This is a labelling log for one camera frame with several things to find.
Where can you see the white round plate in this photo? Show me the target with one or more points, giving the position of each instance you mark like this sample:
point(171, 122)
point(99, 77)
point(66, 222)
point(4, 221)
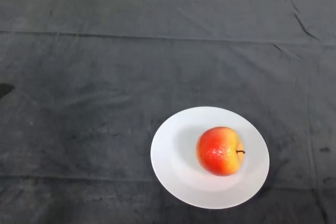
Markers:
point(178, 161)

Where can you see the red yellow apple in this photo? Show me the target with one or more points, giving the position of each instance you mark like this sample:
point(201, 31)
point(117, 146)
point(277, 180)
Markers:
point(218, 153)

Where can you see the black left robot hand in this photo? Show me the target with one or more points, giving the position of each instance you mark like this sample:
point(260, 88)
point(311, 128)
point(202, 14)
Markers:
point(4, 89)

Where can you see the black table cloth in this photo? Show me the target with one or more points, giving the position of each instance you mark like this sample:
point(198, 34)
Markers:
point(131, 64)

